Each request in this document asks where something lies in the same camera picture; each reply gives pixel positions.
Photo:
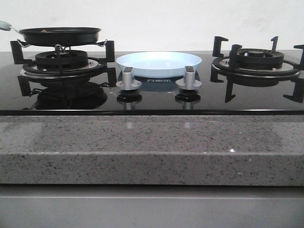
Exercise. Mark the grey cabinet front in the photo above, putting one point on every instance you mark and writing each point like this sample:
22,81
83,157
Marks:
150,207

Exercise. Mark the right silver stove knob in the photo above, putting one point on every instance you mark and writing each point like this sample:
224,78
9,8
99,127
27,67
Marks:
188,82

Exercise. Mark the right black pan support grate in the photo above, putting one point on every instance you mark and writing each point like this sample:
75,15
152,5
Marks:
228,67

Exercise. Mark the left silver stove knob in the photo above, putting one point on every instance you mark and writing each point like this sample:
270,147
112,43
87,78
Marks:
128,81

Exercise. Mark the left black gas burner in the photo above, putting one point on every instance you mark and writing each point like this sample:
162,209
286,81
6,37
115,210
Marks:
69,60

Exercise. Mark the black frying pan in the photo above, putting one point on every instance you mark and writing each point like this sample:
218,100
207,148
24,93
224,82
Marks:
63,36

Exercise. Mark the left black pan support grate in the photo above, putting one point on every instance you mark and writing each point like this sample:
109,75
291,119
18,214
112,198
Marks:
63,80

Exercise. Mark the black glass gas cooktop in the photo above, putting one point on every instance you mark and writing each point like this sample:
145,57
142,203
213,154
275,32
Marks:
220,94

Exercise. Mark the black pan support grate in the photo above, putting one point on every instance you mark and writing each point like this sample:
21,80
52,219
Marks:
228,67
63,80

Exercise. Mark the silver stove knob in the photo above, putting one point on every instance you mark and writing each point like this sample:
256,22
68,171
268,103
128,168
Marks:
188,82
128,81

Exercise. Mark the black gas burner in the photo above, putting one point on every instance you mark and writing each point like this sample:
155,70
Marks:
259,59
69,60

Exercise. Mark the right black gas burner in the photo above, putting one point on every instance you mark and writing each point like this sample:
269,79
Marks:
259,59

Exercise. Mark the light blue plate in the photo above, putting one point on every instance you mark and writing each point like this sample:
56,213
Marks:
159,64

